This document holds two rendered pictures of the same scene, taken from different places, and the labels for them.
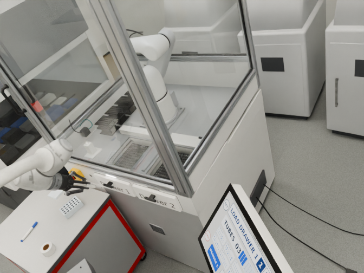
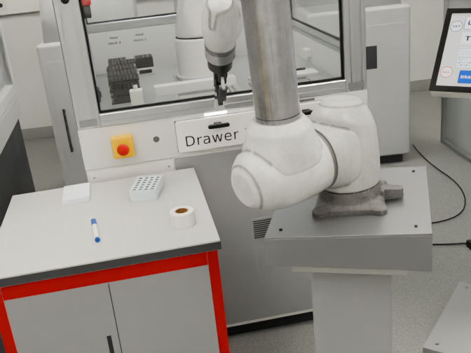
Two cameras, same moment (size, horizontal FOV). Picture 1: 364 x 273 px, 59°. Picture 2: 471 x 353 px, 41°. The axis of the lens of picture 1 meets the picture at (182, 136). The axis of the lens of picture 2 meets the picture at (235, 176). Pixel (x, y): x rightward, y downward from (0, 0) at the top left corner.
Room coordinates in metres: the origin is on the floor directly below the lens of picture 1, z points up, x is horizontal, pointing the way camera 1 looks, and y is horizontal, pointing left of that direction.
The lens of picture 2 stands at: (0.08, 2.12, 1.53)
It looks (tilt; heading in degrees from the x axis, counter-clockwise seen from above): 22 degrees down; 307
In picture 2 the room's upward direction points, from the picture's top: 6 degrees counter-clockwise
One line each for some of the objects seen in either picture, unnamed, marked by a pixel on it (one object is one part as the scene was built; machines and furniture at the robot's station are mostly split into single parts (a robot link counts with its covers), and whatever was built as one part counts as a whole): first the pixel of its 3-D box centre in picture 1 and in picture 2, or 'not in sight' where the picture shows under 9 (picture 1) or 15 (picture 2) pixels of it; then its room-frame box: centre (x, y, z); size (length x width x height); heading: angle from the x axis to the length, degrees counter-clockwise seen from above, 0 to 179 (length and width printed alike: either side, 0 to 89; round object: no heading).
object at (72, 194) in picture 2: (58, 190); (76, 193); (1.68, 0.90, 0.77); 0.13 x 0.09 x 0.02; 137
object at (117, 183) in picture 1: (114, 184); (218, 131); (1.40, 0.47, 0.87); 0.29 x 0.02 x 0.11; 46
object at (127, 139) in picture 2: (76, 174); (123, 146); (1.62, 0.72, 0.88); 0.07 x 0.05 x 0.07; 46
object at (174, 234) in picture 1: (184, 178); (222, 200); (1.72, 0.10, 0.40); 1.03 x 0.95 x 0.80; 46
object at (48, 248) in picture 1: (47, 249); (182, 216); (1.21, 0.92, 0.78); 0.07 x 0.07 x 0.04
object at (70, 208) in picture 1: (71, 207); (146, 188); (1.46, 0.79, 0.78); 0.12 x 0.08 x 0.04; 120
